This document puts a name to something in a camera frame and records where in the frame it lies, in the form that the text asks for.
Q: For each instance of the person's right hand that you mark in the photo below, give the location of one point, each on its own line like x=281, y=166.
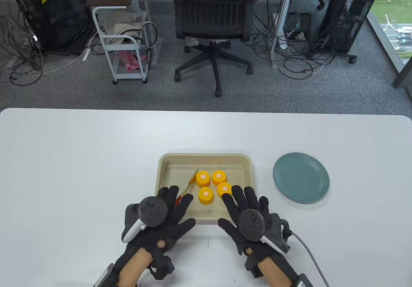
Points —
x=235, y=222

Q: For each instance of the person's left hand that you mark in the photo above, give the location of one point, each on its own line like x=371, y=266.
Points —
x=175, y=226

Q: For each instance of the yellow corn chunk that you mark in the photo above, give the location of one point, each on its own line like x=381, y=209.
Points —
x=218, y=177
x=205, y=195
x=202, y=178
x=223, y=189

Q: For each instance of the teal round plate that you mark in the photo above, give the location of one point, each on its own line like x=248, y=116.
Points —
x=301, y=177

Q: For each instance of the person's right forearm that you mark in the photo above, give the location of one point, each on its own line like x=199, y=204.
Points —
x=273, y=272

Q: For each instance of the black and white right controller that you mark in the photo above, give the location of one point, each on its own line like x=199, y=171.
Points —
x=254, y=224

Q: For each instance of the black and white controller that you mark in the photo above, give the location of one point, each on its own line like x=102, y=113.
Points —
x=151, y=211
x=254, y=224

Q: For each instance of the black and white left controller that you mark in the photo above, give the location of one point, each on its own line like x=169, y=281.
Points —
x=151, y=211

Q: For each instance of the beige plastic tray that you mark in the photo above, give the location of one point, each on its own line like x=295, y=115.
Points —
x=180, y=171

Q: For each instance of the pink bag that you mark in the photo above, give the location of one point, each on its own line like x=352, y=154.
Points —
x=128, y=60

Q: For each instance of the white rolling cart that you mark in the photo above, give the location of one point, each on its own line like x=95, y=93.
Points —
x=120, y=44

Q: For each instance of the white power strip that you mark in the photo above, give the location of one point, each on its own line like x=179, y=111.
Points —
x=86, y=54

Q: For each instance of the small black equipment box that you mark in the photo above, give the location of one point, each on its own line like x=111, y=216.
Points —
x=304, y=26

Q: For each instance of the white metal desk leg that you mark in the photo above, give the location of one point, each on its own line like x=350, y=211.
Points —
x=283, y=20

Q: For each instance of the beige cloth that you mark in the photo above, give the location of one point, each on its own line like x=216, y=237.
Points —
x=120, y=23

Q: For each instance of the black mesh office chair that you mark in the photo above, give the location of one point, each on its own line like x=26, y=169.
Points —
x=212, y=10

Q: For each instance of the black computer tower on stand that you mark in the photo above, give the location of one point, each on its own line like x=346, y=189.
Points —
x=347, y=13

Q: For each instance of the black computer tower yellow sticker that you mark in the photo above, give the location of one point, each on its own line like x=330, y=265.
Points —
x=54, y=13

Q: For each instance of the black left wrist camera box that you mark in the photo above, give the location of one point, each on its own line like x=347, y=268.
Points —
x=103, y=275

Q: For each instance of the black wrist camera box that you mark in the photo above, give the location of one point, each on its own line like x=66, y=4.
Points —
x=304, y=280
x=103, y=275

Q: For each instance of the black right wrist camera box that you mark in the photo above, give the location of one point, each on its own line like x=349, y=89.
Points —
x=304, y=280

